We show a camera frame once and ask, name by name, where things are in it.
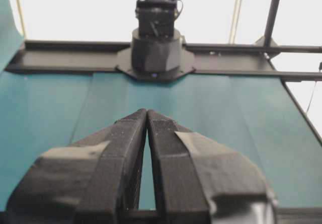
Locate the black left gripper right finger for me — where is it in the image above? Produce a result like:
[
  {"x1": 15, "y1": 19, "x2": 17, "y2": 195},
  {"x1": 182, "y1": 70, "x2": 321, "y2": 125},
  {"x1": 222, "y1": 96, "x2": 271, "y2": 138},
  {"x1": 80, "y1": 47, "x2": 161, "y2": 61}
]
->
[{"x1": 147, "y1": 110, "x2": 277, "y2": 223}]

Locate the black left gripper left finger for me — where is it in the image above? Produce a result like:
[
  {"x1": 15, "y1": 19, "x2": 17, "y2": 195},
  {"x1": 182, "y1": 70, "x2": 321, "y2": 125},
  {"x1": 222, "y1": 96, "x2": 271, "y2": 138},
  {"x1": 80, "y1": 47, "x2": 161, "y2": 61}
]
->
[{"x1": 5, "y1": 109, "x2": 147, "y2": 223}]

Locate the teal backdrop cloth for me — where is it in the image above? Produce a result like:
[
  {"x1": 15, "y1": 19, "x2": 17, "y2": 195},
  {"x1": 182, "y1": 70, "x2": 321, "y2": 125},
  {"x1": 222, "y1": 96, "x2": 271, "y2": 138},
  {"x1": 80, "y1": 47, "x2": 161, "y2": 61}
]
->
[{"x1": 1, "y1": 0, "x2": 24, "y2": 73}]

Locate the yellow right vertical strip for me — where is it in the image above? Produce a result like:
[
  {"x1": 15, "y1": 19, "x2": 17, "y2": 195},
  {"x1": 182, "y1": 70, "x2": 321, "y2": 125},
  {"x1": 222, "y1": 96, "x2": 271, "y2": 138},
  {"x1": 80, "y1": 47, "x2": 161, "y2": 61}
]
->
[{"x1": 228, "y1": 0, "x2": 243, "y2": 44}]

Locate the yellow vertical strip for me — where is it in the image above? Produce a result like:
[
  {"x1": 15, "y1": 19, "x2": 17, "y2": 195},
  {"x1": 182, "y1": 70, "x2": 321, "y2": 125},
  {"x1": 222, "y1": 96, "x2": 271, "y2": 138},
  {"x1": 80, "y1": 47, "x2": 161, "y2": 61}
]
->
[
  {"x1": 228, "y1": 0, "x2": 243, "y2": 44},
  {"x1": 16, "y1": 0, "x2": 26, "y2": 38}
]

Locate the yellow left vertical strip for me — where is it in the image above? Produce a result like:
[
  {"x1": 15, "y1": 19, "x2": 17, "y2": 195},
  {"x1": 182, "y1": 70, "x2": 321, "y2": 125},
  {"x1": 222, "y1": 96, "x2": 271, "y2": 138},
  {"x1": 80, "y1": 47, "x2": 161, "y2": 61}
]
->
[{"x1": 16, "y1": 0, "x2": 26, "y2": 38}]

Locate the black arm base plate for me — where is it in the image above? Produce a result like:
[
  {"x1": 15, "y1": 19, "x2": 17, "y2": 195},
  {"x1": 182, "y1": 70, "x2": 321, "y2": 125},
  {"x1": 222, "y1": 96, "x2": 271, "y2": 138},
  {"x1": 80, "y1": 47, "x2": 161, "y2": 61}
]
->
[{"x1": 116, "y1": 43, "x2": 196, "y2": 82}]

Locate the black aluminium frame rail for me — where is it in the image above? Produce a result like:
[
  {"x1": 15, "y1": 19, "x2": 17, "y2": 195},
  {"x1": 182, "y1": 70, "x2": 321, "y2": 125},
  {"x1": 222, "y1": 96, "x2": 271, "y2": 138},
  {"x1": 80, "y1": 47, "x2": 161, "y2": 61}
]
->
[{"x1": 6, "y1": 41, "x2": 321, "y2": 82}]

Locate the thin black hanging cable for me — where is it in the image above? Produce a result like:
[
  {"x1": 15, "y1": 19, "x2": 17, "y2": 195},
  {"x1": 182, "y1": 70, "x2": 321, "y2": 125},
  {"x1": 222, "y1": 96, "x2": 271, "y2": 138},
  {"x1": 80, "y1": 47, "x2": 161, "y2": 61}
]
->
[{"x1": 305, "y1": 61, "x2": 322, "y2": 114}]

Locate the black upright frame post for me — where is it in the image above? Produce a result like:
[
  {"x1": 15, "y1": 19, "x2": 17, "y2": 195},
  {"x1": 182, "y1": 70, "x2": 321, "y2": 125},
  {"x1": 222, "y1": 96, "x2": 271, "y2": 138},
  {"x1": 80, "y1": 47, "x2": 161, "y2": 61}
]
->
[{"x1": 263, "y1": 0, "x2": 280, "y2": 47}]

